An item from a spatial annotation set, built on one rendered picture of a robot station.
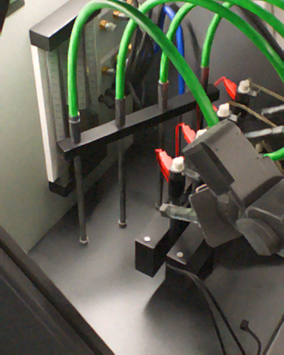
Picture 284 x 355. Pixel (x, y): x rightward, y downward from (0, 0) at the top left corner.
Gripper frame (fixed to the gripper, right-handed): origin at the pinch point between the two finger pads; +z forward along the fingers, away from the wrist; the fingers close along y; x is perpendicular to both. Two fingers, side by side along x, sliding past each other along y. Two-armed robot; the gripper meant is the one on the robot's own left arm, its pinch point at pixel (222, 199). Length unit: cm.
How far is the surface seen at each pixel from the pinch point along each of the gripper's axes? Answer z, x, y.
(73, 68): 20.9, -24.6, 10.0
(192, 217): 5.1, 1.5, 3.8
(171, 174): 20.3, -3.4, 2.3
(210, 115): -7.4, -10.7, -1.1
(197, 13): 40, -27, -16
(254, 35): 7.0, -17.9, -14.0
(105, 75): 47, -24, 3
